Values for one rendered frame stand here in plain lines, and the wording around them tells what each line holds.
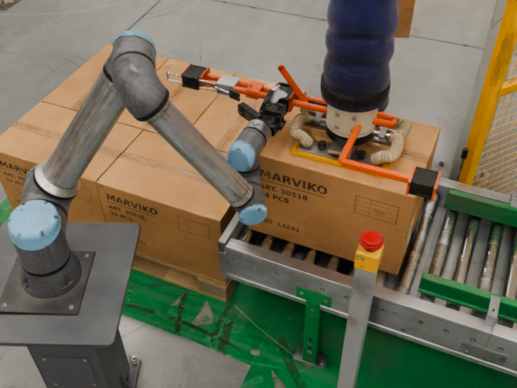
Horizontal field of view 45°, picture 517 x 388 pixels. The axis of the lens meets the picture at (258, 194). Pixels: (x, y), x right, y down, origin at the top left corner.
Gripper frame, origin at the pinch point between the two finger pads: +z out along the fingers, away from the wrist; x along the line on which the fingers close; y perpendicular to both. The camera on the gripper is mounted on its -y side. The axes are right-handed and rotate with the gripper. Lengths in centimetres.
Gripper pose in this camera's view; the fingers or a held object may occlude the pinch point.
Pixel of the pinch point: (277, 95)
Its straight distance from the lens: 222.3
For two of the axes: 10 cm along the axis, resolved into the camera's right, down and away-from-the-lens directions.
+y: 9.2, 2.6, -3.1
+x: -0.3, -7.2, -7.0
